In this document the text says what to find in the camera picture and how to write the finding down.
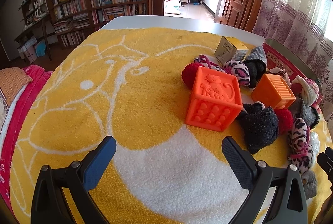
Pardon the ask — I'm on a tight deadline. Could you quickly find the leopard plush toy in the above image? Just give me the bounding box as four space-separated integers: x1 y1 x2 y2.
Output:
194 55 251 86
288 117 314 174

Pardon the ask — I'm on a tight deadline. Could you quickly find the red pompom ball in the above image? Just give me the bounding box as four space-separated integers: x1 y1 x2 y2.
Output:
182 62 204 90
274 109 293 135

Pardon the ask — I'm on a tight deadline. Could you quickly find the white pink fuzzy sock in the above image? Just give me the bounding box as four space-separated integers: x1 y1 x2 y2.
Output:
291 76 319 106

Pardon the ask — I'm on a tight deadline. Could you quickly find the black fuzzy sock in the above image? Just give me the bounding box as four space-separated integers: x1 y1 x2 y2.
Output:
237 101 279 155

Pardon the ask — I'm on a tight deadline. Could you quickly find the orange ribbed cube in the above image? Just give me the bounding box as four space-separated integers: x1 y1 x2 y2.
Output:
251 73 296 109

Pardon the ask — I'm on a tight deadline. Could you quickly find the beige pink cloth bundle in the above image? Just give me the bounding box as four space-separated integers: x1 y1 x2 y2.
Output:
266 64 291 86

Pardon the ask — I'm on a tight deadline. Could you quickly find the grey black sock roll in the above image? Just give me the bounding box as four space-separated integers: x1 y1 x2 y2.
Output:
243 46 267 89

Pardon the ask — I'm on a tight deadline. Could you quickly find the large orange cat cube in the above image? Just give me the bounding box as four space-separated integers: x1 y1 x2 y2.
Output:
185 66 243 131

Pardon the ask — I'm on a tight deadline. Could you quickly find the yellow cardboard box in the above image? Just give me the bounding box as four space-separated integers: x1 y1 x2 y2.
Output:
215 37 249 64

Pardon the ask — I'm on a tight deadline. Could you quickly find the red biscuit tin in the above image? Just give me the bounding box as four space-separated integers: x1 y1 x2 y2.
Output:
263 38 323 101

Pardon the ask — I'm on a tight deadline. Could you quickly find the pink red bedding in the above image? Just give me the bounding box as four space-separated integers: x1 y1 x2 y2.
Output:
1 65 52 223

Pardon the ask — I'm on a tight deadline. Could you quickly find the yellow white towel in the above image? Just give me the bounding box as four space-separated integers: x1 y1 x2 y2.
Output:
10 27 325 224

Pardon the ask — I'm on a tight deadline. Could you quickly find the purple patterned curtain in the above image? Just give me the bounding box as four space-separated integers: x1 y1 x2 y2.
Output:
253 0 332 130

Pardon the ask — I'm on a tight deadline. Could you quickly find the small dark shelf unit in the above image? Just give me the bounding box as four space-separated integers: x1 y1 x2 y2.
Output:
15 0 54 61

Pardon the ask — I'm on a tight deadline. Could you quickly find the large wooden bookshelf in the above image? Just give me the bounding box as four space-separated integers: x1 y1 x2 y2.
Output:
46 0 153 49

